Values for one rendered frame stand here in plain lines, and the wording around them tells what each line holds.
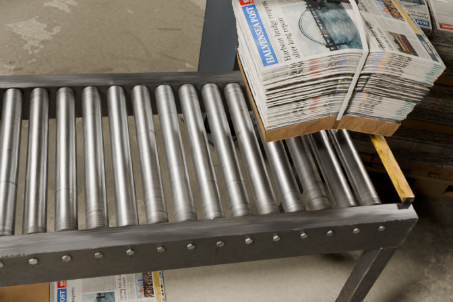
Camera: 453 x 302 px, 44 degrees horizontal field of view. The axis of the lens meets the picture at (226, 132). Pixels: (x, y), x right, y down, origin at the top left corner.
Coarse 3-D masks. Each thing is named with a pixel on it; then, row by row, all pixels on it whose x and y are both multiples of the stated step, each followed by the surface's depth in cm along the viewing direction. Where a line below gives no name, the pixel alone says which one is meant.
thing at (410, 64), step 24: (360, 0) 126; (384, 0) 131; (384, 24) 122; (408, 24) 127; (384, 48) 113; (408, 48) 118; (432, 48) 123; (384, 72) 117; (408, 72) 118; (432, 72) 120; (360, 96) 122; (384, 96) 123; (408, 96) 124; (384, 120) 129
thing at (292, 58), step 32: (256, 0) 124; (288, 0) 123; (256, 32) 117; (288, 32) 116; (320, 32) 115; (256, 64) 114; (288, 64) 110; (320, 64) 111; (256, 96) 128; (288, 96) 117; (320, 96) 119
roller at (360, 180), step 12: (336, 132) 150; (348, 132) 150; (336, 144) 148; (348, 144) 146; (348, 156) 144; (348, 168) 143; (360, 168) 141; (360, 180) 139; (360, 192) 137; (372, 192) 136; (360, 204) 137; (372, 204) 134
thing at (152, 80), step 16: (0, 80) 145; (16, 80) 146; (32, 80) 147; (48, 80) 148; (64, 80) 148; (80, 80) 149; (96, 80) 150; (112, 80) 151; (128, 80) 152; (144, 80) 153; (160, 80) 154; (176, 80) 155; (192, 80) 156; (208, 80) 156; (224, 80) 157; (240, 80) 158; (0, 96) 145; (80, 96) 151; (128, 96) 154; (176, 96) 157; (224, 96) 161; (0, 112) 149; (80, 112) 155; (128, 112) 158
